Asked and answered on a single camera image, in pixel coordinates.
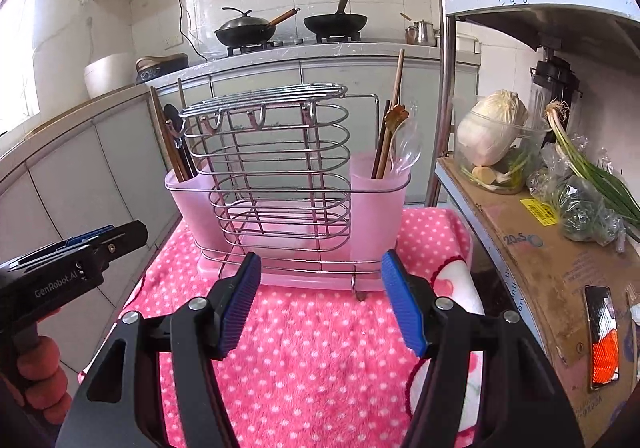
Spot covered black wok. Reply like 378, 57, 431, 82
215, 7, 298, 49

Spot pink polka dot towel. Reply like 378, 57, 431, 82
77, 206, 484, 448

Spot black frying pan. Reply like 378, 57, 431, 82
304, 0, 368, 44

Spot clear plastic spoon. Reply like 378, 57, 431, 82
390, 104, 423, 175

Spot green vegetables in bag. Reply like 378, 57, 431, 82
526, 142, 626, 254

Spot brown wooden spoon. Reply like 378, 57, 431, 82
372, 104, 409, 179

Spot cardboard box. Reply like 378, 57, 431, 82
435, 159, 639, 447

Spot metal shelf rack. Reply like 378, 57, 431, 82
424, 0, 640, 448

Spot white cabbage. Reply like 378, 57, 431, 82
456, 89, 528, 166

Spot dark red-brown chopstick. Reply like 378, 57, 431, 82
371, 99, 390, 179

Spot black plastic spoon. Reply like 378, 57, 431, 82
163, 103, 191, 179

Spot green onions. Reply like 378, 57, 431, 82
544, 100, 639, 242

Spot black blender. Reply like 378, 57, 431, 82
527, 56, 582, 128

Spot left hand orange glove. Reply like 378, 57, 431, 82
14, 336, 72, 425

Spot white rice cooker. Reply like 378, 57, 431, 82
84, 52, 136, 99

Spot brown wooden chopstick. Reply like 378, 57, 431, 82
377, 48, 406, 179
150, 87, 186, 182

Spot small metal kettle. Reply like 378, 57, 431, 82
400, 12, 437, 47

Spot smartphone on box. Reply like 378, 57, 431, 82
584, 285, 620, 390

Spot metal wire rack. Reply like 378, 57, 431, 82
164, 81, 412, 302

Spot gas stove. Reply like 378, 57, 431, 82
227, 32, 361, 58

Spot pink utensil drainer tray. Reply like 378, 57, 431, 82
165, 153, 410, 292

